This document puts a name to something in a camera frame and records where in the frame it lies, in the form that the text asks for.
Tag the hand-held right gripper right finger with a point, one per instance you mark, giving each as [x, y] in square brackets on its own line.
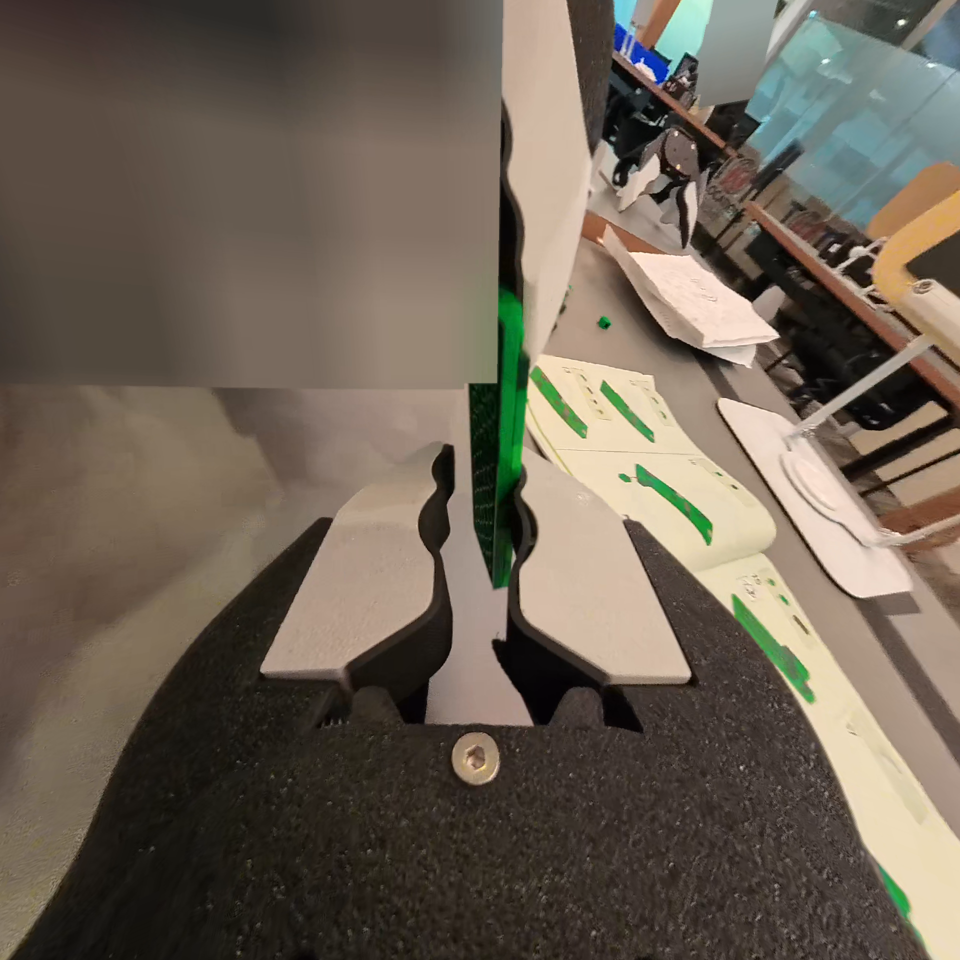
[600, 600]

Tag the white paper sheets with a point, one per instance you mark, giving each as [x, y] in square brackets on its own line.
[697, 300]

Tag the grey desk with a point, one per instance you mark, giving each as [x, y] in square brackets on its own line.
[150, 525]

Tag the open instruction booklet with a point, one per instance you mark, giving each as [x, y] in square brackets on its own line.
[675, 450]

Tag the black white gripper device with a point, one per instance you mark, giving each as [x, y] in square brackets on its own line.
[671, 172]

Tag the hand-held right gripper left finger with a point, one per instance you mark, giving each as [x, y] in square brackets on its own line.
[360, 592]

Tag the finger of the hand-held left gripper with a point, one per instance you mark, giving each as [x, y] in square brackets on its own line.
[547, 150]

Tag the dark wooden table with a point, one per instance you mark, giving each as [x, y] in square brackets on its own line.
[825, 262]

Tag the black desk divider panel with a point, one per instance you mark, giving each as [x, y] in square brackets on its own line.
[937, 262]

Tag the white divider bracket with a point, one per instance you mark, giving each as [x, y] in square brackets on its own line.
[862, 375]

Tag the glass partition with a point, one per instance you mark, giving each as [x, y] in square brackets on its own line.
[862, 112]

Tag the green brick plate assembly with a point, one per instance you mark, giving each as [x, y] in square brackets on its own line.
[491, 450]

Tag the light wooden divider panel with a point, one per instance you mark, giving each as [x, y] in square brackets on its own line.
[922, 191]

